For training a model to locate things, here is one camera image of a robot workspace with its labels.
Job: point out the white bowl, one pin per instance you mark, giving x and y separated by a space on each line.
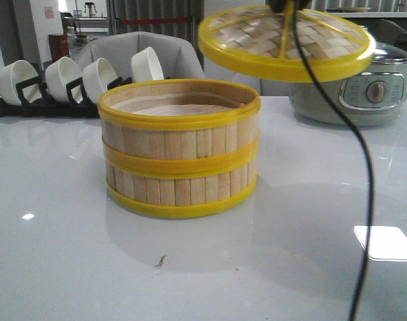
145 66
96 77
58 75
12 74

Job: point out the bamboo steamer tray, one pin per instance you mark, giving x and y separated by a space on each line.
185 197
180 146

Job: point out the black bowl rack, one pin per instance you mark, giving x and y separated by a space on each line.
37 101

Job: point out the white bowl right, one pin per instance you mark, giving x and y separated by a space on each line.
145 66

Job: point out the grey electric cooking pot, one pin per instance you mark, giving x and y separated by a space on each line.
373 97

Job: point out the red cylinder bin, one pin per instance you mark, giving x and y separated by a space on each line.
58 43

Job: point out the woven bamboo steamer lid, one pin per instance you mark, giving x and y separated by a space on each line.
258 42

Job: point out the glass pot lid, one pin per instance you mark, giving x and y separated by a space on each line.
388 54

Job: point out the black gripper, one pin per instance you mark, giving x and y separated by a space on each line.
281 5

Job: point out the white bowl far left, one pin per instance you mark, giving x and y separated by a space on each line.
12 74

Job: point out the grey chair right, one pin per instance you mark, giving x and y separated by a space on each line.
274 88

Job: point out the white cabinet background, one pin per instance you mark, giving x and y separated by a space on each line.
213 70

